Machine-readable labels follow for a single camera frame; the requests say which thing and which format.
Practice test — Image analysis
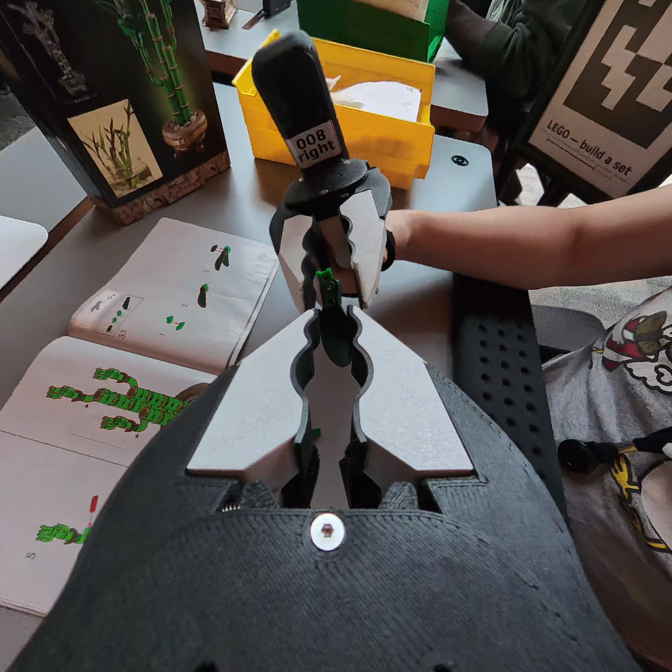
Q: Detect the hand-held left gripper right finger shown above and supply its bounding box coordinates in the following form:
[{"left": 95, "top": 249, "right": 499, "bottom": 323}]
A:
[{"left": 340, "top": 304, "right": 477, "bottom": 509}]

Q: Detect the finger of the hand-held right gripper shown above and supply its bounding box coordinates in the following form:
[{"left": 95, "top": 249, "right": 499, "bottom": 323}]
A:
[
  {"left": 338, "top": 189, "right": 390, "bottom": 310},
  {"left": 277, "top": 216, "right": 322, "bottom": 314}
]

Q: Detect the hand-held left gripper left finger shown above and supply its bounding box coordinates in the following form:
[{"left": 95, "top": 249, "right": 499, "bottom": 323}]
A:
[{"left": 185, "top": 309, "right": 322, "bottom": 509}]

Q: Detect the dark green toy leaf piece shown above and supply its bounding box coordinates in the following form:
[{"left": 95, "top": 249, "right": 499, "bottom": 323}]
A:
[{"left": 319, "top": 303, "right": 357, "bottom": 369}]

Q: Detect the person's right forearm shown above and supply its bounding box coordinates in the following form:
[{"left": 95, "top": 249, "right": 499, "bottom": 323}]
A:
[{"left": 415, "top": 184, "right": 672, "bottom": 292}]

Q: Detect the person's right hand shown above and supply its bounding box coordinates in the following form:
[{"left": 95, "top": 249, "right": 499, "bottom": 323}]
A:
[{"left": 327, "top": 209, "right": 423, "bottom": 312}]

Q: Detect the crumpled white paper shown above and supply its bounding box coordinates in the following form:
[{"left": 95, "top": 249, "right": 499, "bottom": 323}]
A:
[{"left": 327, "top": 78, "right": 424, "bottom": 125}]

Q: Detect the yellow plastic bin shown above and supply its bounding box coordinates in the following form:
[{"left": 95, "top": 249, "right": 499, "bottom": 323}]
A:
[{"left": 232, "top": 29, "right": 436, "bottom": 191}]

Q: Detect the green plastic bin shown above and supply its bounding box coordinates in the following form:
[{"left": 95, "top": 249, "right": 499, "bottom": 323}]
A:
[{"left": 296, "top": 0, "right": 450, "bottom": 64}]

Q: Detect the brown toy lantern model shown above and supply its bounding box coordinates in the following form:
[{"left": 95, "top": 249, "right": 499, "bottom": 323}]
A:
[{"left": 201, "top": 0, "right": 238, "bottom": 30}]

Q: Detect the black studded pad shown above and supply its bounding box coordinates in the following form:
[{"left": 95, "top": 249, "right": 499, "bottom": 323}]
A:
[{"left": 453, "top": 273, "right": 570, "bottom": 526}]

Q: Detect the building instruction booklet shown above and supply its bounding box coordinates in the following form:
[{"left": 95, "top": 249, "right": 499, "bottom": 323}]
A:
[{"left": 0, "top": 217, "right": 281, "bottom": 618}]

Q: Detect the grey printed shirt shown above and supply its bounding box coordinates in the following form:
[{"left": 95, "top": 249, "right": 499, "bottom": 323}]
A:
[{"left": 529, "top": 273, "right": 672, "bottom": 672}]

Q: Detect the black bamboo picture box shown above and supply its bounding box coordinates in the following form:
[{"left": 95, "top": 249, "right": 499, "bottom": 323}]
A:
[{"left": 0, "top": 0, "right": 232, "bottom": 226}]

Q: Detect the black framed marker sign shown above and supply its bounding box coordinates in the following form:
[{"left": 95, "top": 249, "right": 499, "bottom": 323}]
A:
[{"left": 512, "top": 0, "right": 672, "bottom": 207}]

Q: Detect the white folding stand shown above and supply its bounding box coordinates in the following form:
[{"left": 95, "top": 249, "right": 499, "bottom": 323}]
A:
[{"left": 0, "top": 215, "right": 49, "bottom": 291}]

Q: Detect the black lanyard clip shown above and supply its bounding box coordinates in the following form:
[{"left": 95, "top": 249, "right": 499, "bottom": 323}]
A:
[{"left": 556, "top": 438, "right": 636, "bottom": 474}]

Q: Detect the black neck strap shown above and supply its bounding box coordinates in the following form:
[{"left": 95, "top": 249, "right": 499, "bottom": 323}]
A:
[{"left": 630, "top": 425, "right": 672, "bottom": 459}]

